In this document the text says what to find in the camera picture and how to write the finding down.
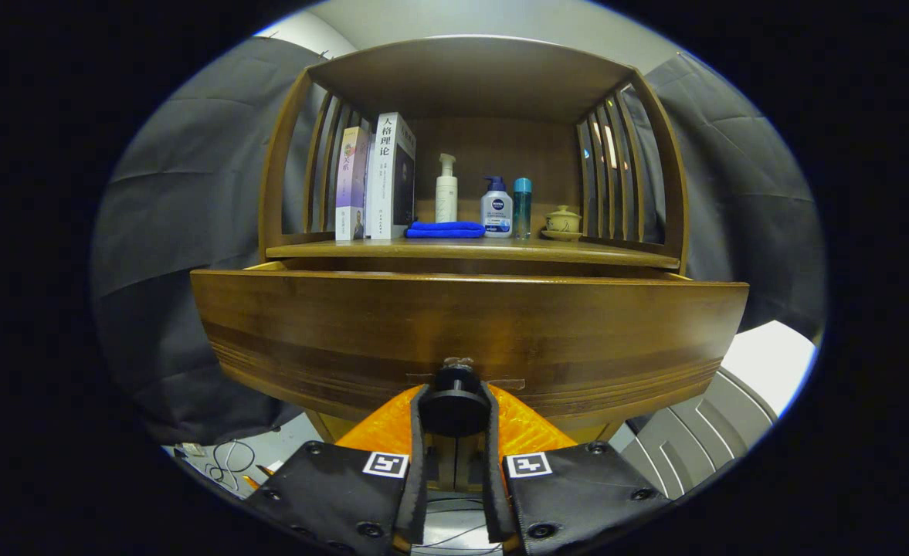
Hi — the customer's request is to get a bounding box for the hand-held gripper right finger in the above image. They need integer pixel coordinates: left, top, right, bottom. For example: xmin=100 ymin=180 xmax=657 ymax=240
xmin=479 ymin=381 xmax=673 ymax=556

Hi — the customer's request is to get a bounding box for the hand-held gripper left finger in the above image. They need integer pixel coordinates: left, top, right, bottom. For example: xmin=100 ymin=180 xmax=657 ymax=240
xmin=244 ymin=384 xmax=432 ymax=556

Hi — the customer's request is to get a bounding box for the black round drawer knob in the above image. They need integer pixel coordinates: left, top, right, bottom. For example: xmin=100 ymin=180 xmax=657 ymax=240
xmin=419 ymin=358 xmax=492 ymax=439

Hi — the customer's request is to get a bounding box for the brown wooden drawer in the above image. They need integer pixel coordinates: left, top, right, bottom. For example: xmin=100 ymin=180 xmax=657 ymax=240
xmin=190 ymin=261 xmax=750 ymax=442

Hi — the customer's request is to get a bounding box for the brown wooden countertop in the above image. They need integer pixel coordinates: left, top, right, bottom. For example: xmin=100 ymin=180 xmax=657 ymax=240
xmin=265 ymin=236 xmax=683 ymax=271

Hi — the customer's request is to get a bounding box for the brown wooden cabinet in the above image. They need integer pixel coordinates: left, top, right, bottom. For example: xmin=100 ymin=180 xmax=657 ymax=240
xmin=257 ymin=35 xmax=690 ymax=445

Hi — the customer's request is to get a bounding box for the beige lidded teacup with saucer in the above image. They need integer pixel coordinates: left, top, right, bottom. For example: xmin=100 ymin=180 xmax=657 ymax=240
xmin=541 ymin=205 xmax=583 ymax=242

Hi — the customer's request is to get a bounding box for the blue folded cloth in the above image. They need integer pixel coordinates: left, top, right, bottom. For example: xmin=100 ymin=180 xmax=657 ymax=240
xmin=405 ymin=221 xmax=487 ymax=239

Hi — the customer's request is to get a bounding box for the teal slim bottle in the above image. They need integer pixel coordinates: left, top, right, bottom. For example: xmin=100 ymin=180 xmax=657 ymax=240
xmin=513 ymin=178 xmax=533 ymax=239

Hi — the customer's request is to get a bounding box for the white bottle with blue cap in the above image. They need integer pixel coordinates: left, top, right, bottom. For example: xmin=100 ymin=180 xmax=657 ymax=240
xmin=480 ymin=176 xmax=514 ymax=238

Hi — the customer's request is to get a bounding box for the black backdrop cloth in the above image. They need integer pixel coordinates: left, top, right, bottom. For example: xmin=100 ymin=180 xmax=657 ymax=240
xmin=90 ymin=35 xmax=827 ymax=447

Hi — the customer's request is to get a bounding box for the purple book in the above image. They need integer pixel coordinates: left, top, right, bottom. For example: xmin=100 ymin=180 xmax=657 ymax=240
xmin=335 ymin=126 xmax=371 ymax=242

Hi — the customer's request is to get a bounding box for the white pump bottle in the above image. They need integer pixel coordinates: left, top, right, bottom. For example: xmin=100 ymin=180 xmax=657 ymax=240
xmin=435 ymin=153 xmax=459 ymax=224

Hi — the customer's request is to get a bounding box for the white and black book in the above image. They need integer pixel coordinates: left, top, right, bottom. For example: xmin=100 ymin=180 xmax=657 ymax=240
xmin=365 ymin=112 xmax=418 ymax=240

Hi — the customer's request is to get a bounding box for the looped thin cable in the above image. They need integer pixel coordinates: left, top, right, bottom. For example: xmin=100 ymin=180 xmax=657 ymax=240
xmin=203 ymin=439 xmax=258 ymax=491

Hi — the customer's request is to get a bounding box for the black floor cable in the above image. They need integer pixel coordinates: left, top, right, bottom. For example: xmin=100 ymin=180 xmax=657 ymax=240
xmin=423 ymin=498 xmax=501 ymax=556

